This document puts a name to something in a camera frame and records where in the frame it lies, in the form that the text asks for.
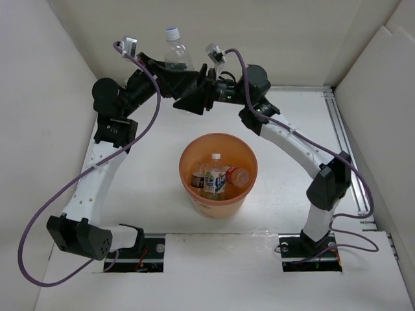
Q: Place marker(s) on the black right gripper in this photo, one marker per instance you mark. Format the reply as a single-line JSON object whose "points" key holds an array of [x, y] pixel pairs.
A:
{"points": [[201, 94]]}

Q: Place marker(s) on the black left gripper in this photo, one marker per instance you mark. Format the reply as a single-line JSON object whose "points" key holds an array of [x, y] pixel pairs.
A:
{"points": [[172, 82]]}

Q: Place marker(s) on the clear bottle blue cap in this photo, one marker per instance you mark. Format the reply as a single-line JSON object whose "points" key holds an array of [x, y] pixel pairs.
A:
{"points": [[176, 55]]}

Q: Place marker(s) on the pepsi label clear bottle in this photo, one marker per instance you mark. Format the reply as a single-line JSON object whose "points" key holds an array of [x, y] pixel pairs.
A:
{"points": [[197, 178]]}

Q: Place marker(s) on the lemon label clear bottle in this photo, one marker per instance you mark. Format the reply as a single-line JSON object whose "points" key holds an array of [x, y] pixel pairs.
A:
{"points": [[215, 179]]}

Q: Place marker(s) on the red label clear bottle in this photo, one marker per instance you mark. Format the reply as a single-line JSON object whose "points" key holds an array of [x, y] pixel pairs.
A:
{"points": [[237, 176]]}

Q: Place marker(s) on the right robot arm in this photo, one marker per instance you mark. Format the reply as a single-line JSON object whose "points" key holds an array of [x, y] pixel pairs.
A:
{"points": [[330, 173]]}

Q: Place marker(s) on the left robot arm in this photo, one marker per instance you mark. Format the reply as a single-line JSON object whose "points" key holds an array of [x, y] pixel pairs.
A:
{"points": [[77, 230]]}

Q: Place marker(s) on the orange plastic bin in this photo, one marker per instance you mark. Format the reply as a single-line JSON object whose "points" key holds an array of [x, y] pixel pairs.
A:
{"points": [[233, 151]]}

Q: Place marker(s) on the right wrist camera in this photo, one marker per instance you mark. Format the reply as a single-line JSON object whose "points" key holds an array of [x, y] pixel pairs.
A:
{"points": [[217, 56]]}

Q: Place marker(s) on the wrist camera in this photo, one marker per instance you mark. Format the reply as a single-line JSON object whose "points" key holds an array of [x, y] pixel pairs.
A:
{"points": [[217, 56], [128, 46]]}

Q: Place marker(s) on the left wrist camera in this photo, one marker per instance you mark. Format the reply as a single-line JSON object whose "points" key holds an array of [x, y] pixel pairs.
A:
{"points": [[128, 46]]}

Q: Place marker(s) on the aluminium rail back edge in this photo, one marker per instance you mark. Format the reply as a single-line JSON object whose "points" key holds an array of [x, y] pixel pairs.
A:
{"points": [[322, 89]]}

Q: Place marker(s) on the aluminium rail edge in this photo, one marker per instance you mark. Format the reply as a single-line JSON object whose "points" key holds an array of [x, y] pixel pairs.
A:
{"points": [[357, 190], [322, 89]]}

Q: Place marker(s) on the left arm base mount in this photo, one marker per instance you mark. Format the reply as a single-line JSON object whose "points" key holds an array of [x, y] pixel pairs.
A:
{"points": [[147, 256]]}

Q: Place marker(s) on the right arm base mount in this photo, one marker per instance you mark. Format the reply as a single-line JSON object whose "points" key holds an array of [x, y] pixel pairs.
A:
{"points": [[297, 255]]}

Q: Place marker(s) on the aluminium rail right edge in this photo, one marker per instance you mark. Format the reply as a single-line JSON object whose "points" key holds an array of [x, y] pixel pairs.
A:
{"points": [[357, 190]]}

